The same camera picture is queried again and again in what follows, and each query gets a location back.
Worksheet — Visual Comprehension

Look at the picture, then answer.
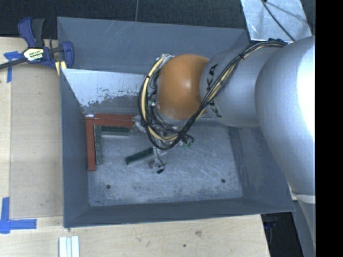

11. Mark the dark green block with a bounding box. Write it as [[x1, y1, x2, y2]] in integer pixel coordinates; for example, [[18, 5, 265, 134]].
[[94, 125, 104, 165], [124, 147, 155, 166], [101, 125, 131, 137]]

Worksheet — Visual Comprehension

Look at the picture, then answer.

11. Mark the grey metal bin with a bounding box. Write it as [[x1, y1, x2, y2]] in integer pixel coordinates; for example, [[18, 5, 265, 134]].
[[56, 16, 296, 229]]

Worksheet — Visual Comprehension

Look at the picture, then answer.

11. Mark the pale wood board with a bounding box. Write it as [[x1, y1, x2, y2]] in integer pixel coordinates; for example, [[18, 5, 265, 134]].
[[9, 62, 65, 221]]

